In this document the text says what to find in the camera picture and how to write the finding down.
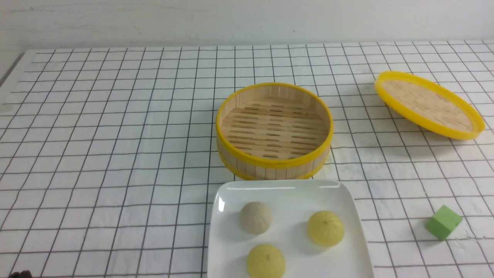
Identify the white steamed bun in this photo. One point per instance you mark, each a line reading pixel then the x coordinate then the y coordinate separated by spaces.
pixel 255 218

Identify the yellow bun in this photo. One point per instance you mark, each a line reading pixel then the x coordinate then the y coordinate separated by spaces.
pixel 325 229
pixel 265 261

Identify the white square plate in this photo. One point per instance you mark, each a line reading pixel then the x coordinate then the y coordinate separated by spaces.
pixel 291 202

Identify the yellow bamboo steamer basket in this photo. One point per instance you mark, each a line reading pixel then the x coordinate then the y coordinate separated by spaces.
pixel 274 131

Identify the white grid tablecloth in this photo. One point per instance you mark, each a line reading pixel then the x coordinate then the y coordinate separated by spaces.
pixel 109 161

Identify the yellow bamboo steamer lid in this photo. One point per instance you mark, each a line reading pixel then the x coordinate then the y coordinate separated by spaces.
pixel 429 105

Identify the green cube block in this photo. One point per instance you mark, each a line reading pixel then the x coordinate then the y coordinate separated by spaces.
pixel 443 223

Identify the dark object at edge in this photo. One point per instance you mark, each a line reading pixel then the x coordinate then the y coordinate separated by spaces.
pixel 21 274

